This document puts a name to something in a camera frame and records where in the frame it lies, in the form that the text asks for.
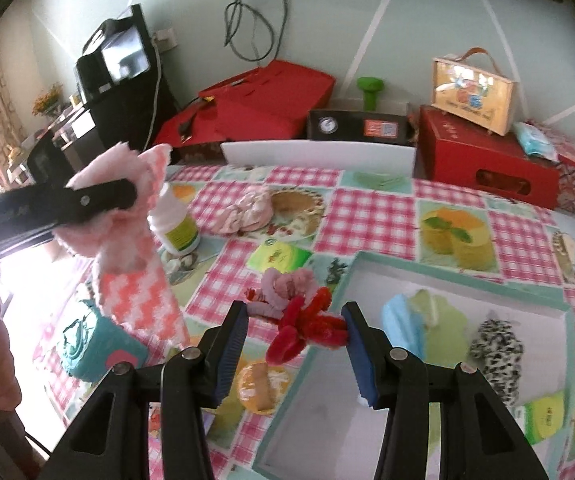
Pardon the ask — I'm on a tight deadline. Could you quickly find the red carton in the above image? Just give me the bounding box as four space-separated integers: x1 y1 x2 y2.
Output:
416 104 561 212

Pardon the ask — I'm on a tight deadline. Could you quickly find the black box with gauge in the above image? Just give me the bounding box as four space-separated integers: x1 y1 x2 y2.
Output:
307 107 417 148

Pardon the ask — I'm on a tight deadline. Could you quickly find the white wall outlet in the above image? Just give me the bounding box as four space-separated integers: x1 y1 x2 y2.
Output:
153 28 176 54

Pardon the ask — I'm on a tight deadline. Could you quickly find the blue face mask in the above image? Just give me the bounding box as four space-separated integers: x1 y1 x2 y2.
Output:
380 293 427 357

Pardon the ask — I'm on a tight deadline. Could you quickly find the green dumbbell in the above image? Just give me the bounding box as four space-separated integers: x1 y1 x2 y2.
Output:
357 76 391 110

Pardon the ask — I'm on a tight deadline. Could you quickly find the pink striped scrunchie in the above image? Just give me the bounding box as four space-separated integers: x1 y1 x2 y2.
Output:
206 184 274 237

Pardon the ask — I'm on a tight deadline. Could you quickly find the black cabinet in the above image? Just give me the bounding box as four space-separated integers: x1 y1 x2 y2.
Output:
52 74 179 157

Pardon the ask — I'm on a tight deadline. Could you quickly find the checkered printed tablecloth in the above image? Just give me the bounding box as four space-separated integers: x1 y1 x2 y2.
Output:
32 162 575 480

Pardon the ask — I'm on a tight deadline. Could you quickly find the pink zigzag fluffy sock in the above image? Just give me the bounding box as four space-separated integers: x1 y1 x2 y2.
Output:
52 142 192 352

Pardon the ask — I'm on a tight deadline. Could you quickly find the leopard print cloth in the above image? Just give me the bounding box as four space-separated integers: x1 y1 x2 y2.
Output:
468 310 527 407

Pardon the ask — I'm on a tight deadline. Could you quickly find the yellow flower bunch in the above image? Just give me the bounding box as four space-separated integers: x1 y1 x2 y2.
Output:
32 81 64 117

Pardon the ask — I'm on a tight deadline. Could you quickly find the round yellow snack pack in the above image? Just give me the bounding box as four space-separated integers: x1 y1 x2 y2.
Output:
234 359 289 415

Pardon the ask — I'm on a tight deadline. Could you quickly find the small green tissue packet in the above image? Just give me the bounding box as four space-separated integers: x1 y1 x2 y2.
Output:
246 239 314 274

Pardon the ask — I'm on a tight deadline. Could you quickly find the large red box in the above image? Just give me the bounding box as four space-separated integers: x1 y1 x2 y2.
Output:
152 58 337 149

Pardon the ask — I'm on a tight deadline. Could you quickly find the teal plastic toy case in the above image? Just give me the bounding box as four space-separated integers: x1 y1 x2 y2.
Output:
56 299 149 382

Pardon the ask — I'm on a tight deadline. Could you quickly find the green cloth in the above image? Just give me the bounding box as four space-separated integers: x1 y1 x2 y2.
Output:
407 289 469 357

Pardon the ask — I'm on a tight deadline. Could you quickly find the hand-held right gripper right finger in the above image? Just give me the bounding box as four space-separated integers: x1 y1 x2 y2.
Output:
341 301 551 480

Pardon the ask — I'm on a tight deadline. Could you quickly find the black wall cable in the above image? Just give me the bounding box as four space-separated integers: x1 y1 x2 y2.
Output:
224 0 289 64

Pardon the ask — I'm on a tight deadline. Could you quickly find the white pill bottle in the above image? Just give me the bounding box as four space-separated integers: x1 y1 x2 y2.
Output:
146 182 201 256

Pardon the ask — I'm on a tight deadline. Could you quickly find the teal box lid tray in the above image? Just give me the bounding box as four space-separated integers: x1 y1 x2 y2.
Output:
254 250 575 480

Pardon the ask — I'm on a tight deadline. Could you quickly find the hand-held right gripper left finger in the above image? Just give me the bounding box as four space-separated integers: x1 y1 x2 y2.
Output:
42 300 249 480

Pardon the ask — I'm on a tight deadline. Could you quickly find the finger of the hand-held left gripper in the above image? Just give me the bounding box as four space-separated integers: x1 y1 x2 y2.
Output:
22 178 138 235

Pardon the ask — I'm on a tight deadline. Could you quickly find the blue mask pack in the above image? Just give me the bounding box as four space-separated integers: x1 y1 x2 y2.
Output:
512 121 559 162

